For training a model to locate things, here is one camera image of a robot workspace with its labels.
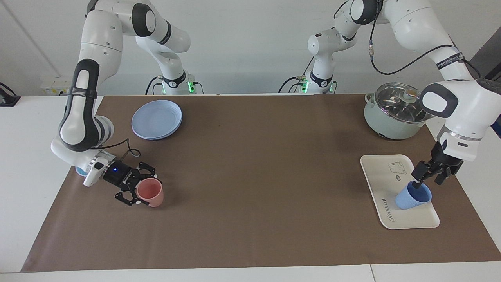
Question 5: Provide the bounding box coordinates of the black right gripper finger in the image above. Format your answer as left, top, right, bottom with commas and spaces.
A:
133, 161, 156, 181
115, 184, 143, 207

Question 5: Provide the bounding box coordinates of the pink cup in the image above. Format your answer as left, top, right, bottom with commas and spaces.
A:
136, 178, 164, 208

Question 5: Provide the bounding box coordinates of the blue cup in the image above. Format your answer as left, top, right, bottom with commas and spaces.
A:
395, 181, 432, 210

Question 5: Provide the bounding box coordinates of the cream tray with rabbit print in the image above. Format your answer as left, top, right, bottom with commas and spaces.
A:
360, 154, 440, 230

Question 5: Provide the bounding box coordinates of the blue plate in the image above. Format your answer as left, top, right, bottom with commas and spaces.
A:
131, 100, 183, 141

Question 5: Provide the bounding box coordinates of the pale green electric pot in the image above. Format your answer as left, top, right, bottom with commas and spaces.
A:
364, 82, 437, 140

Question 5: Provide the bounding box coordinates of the glass pot lid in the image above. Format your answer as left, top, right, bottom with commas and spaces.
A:
375, 82, 431, 124

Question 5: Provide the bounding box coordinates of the brown paper table mat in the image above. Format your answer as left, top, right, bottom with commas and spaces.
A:
20, 94, 501, 273

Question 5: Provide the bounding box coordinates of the black desk object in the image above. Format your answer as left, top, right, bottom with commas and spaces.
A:
0, 82, 21, 107

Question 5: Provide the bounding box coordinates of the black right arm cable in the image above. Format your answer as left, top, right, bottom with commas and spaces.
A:
93, 138, 141, 161

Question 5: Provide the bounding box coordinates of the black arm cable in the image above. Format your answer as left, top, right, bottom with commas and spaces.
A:
368, 0, 483, 79
93, 138, 141, 161

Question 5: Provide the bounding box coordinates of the black base cable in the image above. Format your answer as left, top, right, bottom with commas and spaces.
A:
278, 57, 315, 94
145, 76, 163, 95

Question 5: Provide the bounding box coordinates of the white wall socket strip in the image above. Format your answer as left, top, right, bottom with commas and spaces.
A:
41, 76, 73, 96

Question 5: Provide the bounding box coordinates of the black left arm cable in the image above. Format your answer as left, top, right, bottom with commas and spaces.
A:
368, 0, 483, 79

